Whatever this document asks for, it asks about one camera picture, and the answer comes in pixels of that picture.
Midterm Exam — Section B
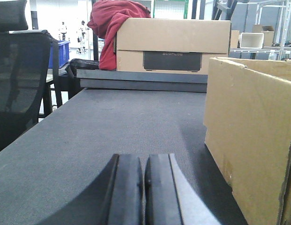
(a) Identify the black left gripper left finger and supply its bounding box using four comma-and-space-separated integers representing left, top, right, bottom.
40, 154, 143, 225

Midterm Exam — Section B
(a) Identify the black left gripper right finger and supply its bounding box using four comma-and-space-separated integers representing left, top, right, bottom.
145, 154, 220, 225

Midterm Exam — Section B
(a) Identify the large brown cardboard carton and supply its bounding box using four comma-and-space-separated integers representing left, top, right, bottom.
204, 57, 291, 225

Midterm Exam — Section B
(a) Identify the dark grey conveyor belt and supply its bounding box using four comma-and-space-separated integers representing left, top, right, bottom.
0, 89, 246, 225

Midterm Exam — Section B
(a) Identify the black bag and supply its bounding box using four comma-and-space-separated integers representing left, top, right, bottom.
65, 59, 100, 79

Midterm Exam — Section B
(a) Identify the black mesh office chair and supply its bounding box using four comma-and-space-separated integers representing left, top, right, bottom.
0, 0, 54, 152

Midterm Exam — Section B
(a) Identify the brown EcoFlow cardboard box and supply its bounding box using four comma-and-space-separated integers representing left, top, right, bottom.
116, 18, 231, 75

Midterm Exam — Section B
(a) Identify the blue crate in background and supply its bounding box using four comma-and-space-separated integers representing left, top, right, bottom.
48, 40, 70, 69

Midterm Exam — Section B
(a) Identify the white plastic bin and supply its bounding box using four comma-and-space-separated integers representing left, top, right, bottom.
238, 32, 264, 49

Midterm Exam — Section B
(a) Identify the red cloth jacket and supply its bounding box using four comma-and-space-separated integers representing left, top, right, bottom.
87, 0, 151, 71

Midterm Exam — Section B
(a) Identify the metal rack in background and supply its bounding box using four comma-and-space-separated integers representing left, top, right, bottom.
230, 0, 291, 60

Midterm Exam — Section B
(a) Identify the small cardboard box on rack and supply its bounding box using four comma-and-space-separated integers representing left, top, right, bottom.
252, 24, 275, 46

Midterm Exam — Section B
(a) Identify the grey conveyor end frame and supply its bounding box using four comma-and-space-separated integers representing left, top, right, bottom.
77, 69, 208, 93

